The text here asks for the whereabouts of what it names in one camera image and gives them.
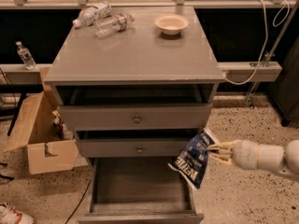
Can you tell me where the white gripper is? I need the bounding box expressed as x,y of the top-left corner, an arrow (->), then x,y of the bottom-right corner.
207,140 -> 258,170

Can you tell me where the blue chip bag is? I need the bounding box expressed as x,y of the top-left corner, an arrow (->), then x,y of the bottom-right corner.
168,128 -> 219,189

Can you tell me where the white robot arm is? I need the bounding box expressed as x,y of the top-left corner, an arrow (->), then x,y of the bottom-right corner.
207,140 -> 299,181

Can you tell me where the grey top drawer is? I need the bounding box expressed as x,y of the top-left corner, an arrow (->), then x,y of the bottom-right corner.
58,105 -> 212,131

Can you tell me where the grey drawer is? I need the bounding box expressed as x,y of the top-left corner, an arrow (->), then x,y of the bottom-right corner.
58,105 -> 212,131
76,129 -> 198,158
78,157 -> 204,224

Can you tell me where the grey drawer cabinet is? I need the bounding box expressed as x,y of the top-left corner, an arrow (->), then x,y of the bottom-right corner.
43,6 -> 226,224

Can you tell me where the grey bottom drawer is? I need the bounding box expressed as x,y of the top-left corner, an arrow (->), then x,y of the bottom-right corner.
78,157 -> 204,224

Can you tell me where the grey middle drawer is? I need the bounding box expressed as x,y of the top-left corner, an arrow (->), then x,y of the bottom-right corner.
76,129 -> 198,158

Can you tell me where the dark cabinet at right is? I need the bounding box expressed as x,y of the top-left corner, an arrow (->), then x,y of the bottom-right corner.
269,37 -> 299,127

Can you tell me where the white paper bowl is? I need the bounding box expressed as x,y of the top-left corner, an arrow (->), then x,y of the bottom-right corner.
154,14 -> 189,35

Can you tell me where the clear bottle with red label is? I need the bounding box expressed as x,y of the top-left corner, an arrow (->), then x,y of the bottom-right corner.
94,13 -> 135,37

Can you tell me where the open cardboard box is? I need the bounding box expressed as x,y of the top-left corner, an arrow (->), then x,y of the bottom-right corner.
4,68 -> 88,175

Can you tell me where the clear bottle with white label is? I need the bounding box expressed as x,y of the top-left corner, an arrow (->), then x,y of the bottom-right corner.
73,1 -> 112,28

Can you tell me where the upright water bottle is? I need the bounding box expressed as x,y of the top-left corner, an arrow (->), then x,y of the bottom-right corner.
16,41 -> 36,70

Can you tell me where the white and red sneaker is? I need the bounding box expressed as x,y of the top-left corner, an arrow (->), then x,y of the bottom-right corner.
0,203 -> 34,224

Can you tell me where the white cable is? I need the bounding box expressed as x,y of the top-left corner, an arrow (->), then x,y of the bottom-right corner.
222,0 -> 292,86

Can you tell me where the black floor cable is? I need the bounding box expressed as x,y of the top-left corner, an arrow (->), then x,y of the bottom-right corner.
64,177 -> 93,224

